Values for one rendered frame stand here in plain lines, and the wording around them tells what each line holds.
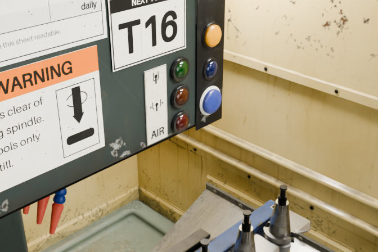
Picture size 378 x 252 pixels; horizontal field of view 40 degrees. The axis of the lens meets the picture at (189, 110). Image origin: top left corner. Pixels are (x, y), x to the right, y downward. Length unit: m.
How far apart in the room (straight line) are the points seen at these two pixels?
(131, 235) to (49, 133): 1.61
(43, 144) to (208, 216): 1.32
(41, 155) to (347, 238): 1.19
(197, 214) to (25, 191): 1.33
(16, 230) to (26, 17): 1.03
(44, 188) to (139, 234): 1.58
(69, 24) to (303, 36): 0.98
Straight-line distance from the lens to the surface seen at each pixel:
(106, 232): 2.09
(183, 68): 0.56
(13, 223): 1.41
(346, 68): 1.34
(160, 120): 0.56
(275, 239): 1.06
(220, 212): 1.77
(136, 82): 0.52
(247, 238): 0.97
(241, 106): 1.59
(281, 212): 1.04
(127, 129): 0.54
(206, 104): 0.60
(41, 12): 0.44
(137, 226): 2.11
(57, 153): 0.49
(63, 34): 0.46
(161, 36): 0.53
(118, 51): 0.50
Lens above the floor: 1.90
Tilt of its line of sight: 26 degrees down
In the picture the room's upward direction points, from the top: straight up
